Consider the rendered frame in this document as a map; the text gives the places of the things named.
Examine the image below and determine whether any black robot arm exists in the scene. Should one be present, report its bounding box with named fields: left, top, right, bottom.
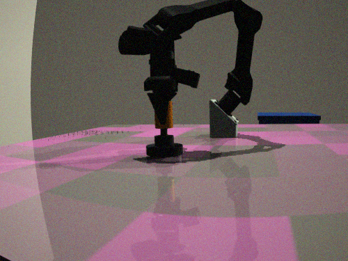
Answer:
left=118, top=0, right=263, bottom=116

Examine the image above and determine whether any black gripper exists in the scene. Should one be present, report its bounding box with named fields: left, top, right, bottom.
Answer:
left=144, top=54, right=178, bottom=125

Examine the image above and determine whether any orange cylinder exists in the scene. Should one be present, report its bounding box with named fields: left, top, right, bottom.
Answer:
left=155, top=101, right=173, bottom=129

